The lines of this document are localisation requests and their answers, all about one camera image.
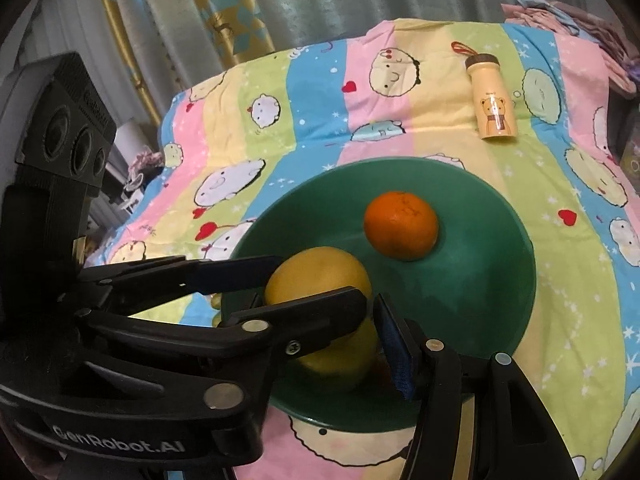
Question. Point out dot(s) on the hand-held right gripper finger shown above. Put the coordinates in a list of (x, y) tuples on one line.
[(395, 355)]

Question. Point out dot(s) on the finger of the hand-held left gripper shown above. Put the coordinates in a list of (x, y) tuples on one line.
[(235, 275), (320, 310)]

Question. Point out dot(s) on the yellow citrus fruit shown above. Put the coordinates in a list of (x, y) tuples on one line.
[(320, 275)]

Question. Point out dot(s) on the green plastic bowl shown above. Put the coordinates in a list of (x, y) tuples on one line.
[(475, 285)]

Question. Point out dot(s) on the orange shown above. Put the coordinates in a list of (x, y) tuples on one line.
[(400, 225)]

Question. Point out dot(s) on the white board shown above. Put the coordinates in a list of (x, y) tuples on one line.
[(126, 134)]

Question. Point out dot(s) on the striped cartoon printed blanket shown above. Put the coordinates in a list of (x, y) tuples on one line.
[(325, 90)]

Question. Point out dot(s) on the gold patterned curtain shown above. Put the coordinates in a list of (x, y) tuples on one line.
[(235, 15)]

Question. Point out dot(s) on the yellow bear-print bottle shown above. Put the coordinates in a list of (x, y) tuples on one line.
[(492, 105)]

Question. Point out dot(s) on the pile of folded clothes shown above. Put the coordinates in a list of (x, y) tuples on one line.
[(575, 17)]

